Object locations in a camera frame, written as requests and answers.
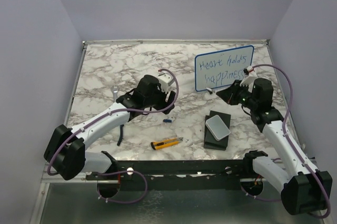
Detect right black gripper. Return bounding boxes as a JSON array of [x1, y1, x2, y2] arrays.
[[218, 79, 259, 109]]

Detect blue whiteboard marker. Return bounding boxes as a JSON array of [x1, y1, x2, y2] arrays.
[[206, 88, 216, 94]]

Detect blue framed whiteboard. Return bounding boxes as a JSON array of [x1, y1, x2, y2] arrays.
[[194, 45, 254, 91]]

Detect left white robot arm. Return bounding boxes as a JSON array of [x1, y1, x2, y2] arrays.
[[44, 73, 179, 180]]

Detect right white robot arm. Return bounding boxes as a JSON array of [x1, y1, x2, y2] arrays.
[[216, 78, 332, 218]]

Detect silver wrench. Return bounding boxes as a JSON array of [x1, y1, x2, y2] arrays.
[[111, 86, 119, 102]]

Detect grey white eraser case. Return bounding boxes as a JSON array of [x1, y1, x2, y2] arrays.
[[205, 115, 231, 141]]

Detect yellow utility knife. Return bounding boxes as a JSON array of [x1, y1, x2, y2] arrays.
[[151, 137, 183, 150]]

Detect black box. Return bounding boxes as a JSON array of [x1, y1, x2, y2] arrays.
[[203, 110, 231, 150]]

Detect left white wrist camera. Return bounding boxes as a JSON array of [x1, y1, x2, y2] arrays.
[[157, 73, 174, 94]]

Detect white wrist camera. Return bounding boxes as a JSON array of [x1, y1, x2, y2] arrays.
[[240, 66, 258, 87], [157, 73, 174, 94]]

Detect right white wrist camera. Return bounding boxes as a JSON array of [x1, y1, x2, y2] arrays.
[[240, 66, 258, 87]]

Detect blue handled pliers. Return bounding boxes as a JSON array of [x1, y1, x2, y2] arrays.
[[117, 125, 124, 146]]

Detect black mounting base rail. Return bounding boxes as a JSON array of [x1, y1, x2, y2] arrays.
[[86, 158, 264, 192]]

